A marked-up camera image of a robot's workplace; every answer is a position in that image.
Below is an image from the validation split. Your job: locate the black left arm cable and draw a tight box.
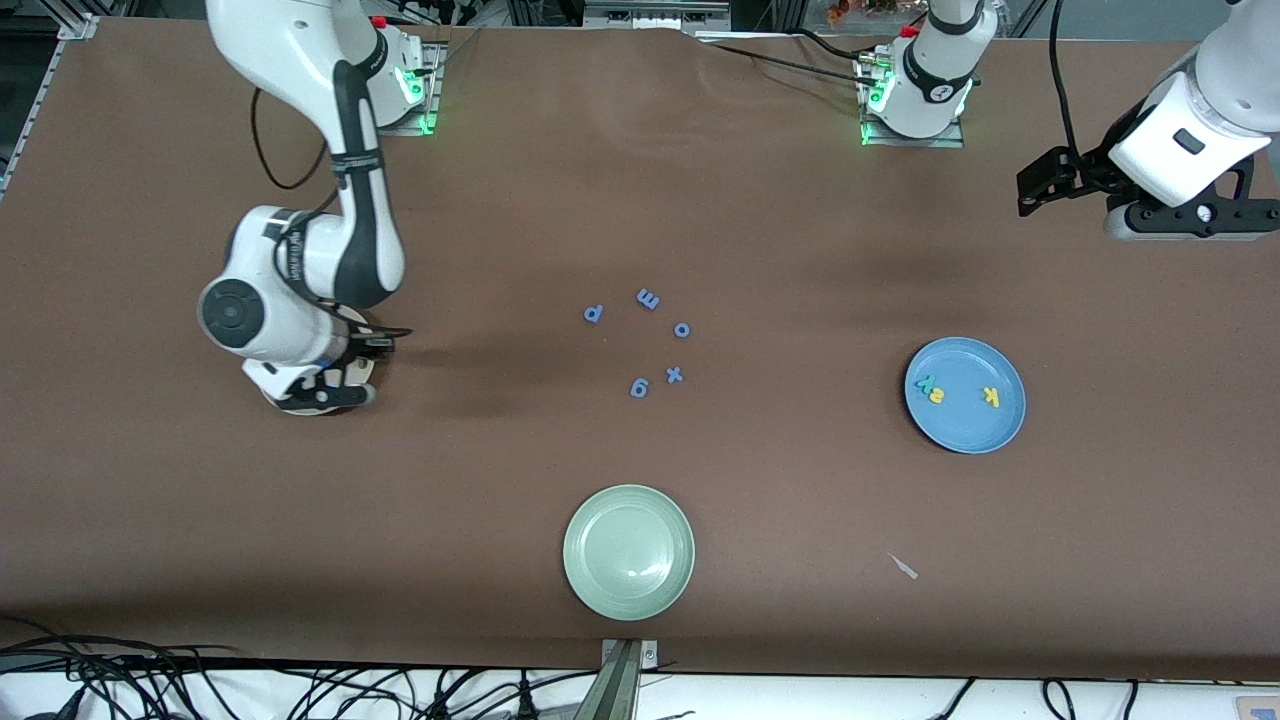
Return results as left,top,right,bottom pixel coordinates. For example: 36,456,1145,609
1048,0,1083,159

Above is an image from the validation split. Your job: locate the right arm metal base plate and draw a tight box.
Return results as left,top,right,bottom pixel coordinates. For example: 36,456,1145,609
375,42,442,136

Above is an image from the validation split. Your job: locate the beige round plate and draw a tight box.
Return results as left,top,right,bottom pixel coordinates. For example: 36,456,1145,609
262,308,379,418

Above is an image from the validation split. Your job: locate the black cable on mat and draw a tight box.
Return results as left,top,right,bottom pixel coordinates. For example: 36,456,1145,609
698,38,873,86

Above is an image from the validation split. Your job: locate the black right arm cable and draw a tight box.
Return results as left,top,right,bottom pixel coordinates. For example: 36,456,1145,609
250,88,414,341

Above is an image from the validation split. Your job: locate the brown table mat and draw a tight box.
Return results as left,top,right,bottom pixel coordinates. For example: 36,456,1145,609
0,15,1280,683

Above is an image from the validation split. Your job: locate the aluminium camera post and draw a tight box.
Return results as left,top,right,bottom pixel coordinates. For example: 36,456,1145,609
575,638,660,720

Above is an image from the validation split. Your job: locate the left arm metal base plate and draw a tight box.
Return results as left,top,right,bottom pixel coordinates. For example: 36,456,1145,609
858,50,967,149

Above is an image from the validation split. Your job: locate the orange dried plant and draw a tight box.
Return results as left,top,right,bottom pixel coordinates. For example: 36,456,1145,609
826,0,903,25

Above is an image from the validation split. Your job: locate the tangled black cable bundle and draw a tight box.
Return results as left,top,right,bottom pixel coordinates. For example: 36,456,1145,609
0,618,566,720

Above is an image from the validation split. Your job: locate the pale green round plate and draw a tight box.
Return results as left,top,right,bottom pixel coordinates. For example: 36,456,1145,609
562,484,696,622

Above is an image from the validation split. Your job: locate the silver aluminium frame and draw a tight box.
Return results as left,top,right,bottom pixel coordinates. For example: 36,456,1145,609
583,0,733,31

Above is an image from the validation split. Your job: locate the blue round plate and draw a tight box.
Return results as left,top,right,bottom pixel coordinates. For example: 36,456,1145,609
904,336,1028,455

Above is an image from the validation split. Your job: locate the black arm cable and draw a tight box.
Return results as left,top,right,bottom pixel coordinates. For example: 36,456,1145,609
1048,0,1083,159
250,88,414,341

